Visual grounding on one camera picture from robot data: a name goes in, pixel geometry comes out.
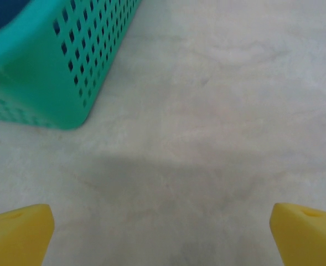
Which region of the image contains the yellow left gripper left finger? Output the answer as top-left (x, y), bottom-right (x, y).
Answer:
top-left (0, 203), bottom-right (55, 266)

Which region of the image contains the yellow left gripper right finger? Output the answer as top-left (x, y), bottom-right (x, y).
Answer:
top-left (269, 202), bottom-right (326, 266)

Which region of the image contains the teal plastic basket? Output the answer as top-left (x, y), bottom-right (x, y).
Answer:
top-left (0, 0), bottom-right (143, 131)

